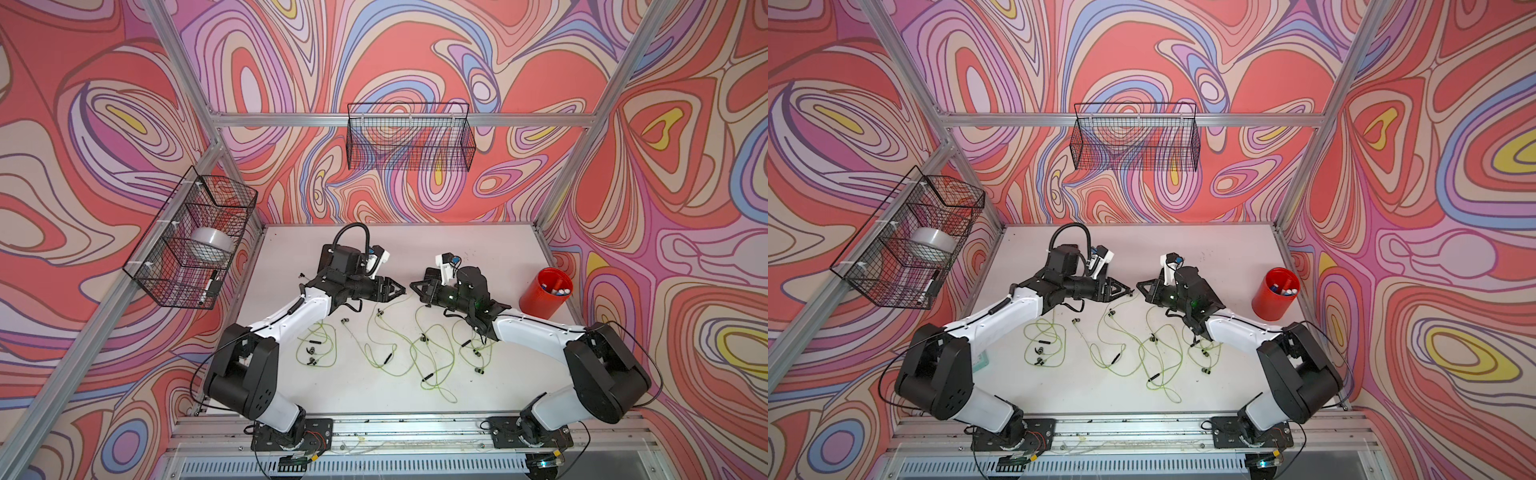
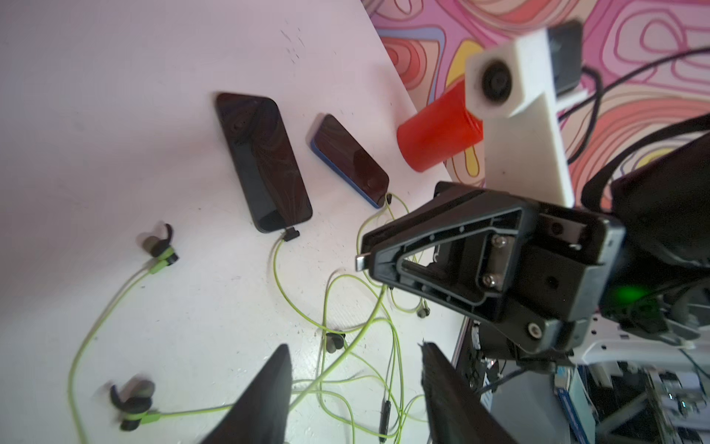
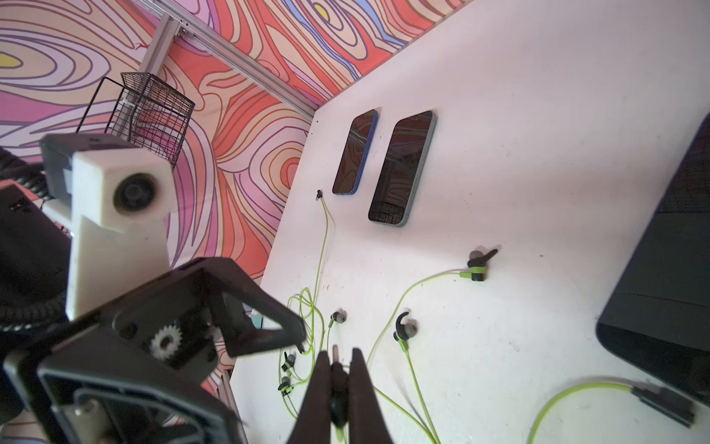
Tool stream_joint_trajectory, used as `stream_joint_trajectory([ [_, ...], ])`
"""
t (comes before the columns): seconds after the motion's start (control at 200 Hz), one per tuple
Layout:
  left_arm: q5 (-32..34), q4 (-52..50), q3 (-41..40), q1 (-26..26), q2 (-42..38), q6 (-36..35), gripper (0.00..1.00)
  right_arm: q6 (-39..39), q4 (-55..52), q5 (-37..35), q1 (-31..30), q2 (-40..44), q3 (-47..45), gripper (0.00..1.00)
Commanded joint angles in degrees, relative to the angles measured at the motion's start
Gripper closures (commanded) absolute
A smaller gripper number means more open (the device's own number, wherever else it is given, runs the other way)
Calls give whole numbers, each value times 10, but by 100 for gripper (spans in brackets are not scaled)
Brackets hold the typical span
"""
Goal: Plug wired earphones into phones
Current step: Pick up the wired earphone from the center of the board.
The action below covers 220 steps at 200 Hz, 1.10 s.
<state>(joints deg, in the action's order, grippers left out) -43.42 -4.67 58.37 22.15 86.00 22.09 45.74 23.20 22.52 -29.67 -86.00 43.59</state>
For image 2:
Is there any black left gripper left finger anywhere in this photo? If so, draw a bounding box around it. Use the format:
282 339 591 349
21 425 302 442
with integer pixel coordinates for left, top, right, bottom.
203 344 292 444

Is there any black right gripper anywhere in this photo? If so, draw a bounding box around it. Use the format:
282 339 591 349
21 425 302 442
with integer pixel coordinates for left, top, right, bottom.
402 181 625 354

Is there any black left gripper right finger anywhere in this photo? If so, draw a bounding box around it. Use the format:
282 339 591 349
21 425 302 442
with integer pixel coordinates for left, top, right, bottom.
421 342 516 444

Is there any green earphones set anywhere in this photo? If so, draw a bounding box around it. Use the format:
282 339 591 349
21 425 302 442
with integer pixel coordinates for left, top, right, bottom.
270 226 406 444
65 223 234 444

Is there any black smartphone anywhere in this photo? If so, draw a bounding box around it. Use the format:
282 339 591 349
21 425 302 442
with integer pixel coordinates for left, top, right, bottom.
214 92 312 233

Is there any blue-cased smartphone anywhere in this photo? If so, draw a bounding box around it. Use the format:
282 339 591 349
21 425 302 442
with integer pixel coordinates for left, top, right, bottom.
310 114 389 208

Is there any green earphone cable plug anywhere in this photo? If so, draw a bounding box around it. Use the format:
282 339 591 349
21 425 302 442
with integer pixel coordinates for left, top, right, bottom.
356 192 431 319

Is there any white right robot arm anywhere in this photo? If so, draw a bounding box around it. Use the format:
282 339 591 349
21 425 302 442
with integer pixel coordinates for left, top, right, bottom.
356 115 709 373

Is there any red plastic cup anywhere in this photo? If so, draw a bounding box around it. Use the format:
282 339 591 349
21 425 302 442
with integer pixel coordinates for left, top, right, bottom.
397 81 484 172

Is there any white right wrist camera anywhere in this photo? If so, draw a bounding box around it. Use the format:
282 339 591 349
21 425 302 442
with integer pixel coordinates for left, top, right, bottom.
464 20 587 207

